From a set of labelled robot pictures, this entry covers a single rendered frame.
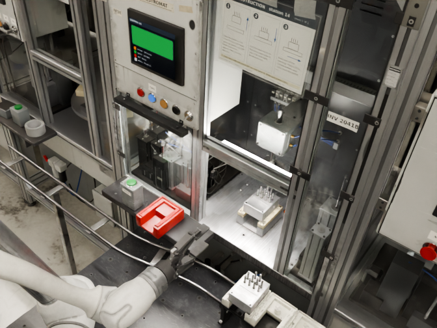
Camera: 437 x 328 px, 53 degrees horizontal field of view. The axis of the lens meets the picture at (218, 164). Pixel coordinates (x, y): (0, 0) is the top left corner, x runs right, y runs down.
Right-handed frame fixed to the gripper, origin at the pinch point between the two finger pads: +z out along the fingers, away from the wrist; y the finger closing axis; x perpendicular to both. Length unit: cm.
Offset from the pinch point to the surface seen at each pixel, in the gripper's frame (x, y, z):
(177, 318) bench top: 4.3, -44.5, -7.1
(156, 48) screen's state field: 37, 51, 18
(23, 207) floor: 175, -112, 17
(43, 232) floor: 144, -112, 13
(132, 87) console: 53, 30, 20
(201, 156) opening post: 18.6, 13.5, 21.5
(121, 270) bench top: 39, -44, -6
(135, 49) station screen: 47, 48, 18
